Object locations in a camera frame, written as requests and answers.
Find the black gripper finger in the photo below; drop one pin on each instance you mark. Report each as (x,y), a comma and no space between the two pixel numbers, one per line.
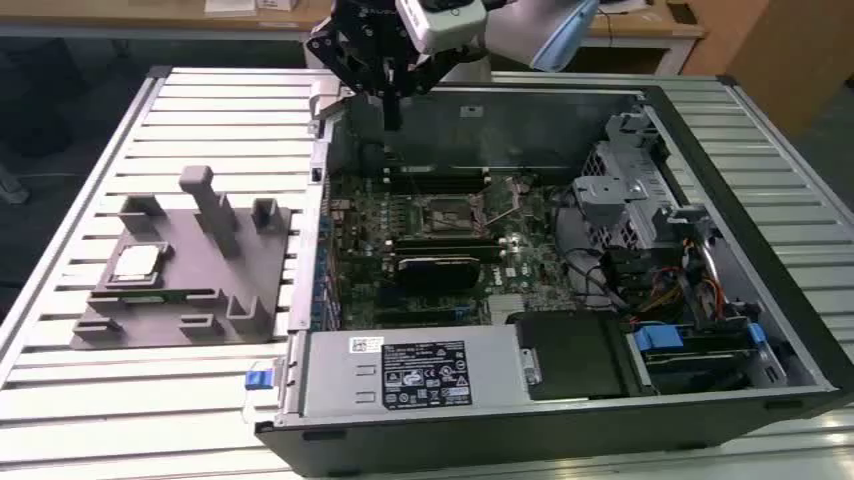
(423,75)
(347,65)

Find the silver CPU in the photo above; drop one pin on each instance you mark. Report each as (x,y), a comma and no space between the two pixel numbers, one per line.
(136,262)

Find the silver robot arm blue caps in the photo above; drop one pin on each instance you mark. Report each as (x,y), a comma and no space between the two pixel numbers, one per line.
(507,30)

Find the CPU socket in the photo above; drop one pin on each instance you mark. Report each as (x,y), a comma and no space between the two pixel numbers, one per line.
(443,215)

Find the white box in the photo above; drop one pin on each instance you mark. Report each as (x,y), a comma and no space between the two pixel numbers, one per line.
(276,4)
(229,6)

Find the black RAM slot bank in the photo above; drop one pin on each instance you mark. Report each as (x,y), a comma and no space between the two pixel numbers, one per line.
(434,175)
(447,247)

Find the wooden desk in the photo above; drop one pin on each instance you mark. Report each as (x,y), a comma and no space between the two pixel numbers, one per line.
(167,20)

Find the metal drive cage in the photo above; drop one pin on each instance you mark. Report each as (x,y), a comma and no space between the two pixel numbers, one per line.
(623,175)

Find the green motherboard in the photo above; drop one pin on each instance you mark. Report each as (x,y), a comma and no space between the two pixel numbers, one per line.
(534,260)

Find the black office chair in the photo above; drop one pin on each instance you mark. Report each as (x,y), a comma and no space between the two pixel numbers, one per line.
(40,100)

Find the silver chipset heatsink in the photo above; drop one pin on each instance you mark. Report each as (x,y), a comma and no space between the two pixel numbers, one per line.
(507,306)

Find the green RAM stick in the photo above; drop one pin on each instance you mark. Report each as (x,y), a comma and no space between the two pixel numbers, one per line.
(176,295)

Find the grey parts rack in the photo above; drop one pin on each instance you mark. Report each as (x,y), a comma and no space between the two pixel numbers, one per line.
(193,305)

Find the brown wooden cabinet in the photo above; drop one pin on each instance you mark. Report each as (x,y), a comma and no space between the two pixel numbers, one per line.
(787,60)

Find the grey power supply unit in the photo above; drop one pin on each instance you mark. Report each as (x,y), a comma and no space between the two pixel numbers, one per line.
(327,370)

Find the blue disk carrier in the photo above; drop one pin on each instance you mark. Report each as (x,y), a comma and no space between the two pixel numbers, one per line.
(656,340)

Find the blue case latch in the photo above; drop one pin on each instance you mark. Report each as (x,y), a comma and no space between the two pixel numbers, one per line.
(260,379)

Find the small blue bay clip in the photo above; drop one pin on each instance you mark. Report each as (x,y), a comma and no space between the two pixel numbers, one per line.
(755,335)

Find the black PC case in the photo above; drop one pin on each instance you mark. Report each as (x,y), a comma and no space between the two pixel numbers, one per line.
(467,440)

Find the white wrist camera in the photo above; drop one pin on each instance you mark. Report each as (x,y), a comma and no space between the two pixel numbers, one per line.
(447,22)

